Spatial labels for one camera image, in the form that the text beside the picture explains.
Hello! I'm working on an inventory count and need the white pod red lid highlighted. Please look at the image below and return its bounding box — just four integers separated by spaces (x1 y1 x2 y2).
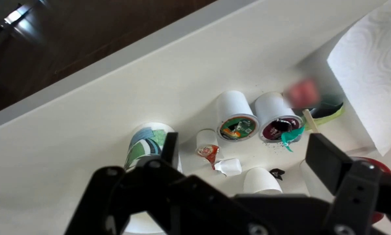
253 93 302 143

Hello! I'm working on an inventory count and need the small white creamer container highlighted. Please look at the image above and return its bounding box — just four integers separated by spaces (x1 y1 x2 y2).
243 167 282 195

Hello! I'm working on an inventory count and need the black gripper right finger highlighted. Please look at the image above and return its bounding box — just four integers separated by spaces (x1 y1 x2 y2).
304 133 391 235

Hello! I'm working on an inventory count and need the patterned cup near edge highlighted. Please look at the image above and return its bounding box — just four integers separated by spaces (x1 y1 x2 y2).
124 123 172 171

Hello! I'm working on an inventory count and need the white pod green lid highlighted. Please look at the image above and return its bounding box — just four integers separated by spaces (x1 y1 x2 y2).
216 90 259 141

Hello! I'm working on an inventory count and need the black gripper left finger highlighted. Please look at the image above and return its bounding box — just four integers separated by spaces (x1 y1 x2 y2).
63 131 248 235

